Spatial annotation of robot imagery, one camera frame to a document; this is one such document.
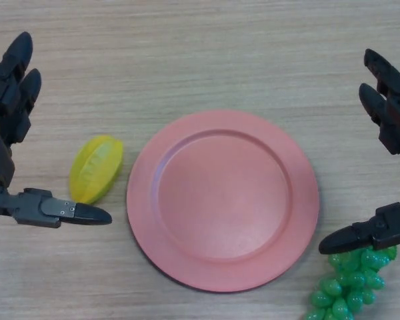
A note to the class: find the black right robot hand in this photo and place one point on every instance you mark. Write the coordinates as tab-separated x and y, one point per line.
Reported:
396	116

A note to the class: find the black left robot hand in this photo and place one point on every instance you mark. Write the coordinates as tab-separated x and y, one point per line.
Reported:
5	106

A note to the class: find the yellow starfruit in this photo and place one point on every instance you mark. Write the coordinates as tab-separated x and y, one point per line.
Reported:
96	166

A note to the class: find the pink round plate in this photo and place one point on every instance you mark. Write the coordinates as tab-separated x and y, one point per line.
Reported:
220	206

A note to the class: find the green grape bunch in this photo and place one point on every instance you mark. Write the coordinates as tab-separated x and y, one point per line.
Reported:
350	283

